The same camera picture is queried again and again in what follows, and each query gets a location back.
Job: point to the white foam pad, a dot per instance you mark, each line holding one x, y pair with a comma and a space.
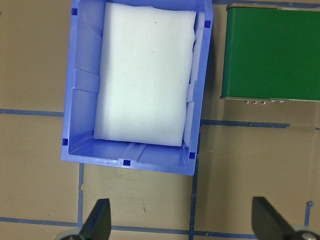
145, 75

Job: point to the green conveyor belt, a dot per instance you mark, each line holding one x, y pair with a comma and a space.
272, 50

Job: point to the blue plastic storage bin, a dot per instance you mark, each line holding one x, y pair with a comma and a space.
80, 145

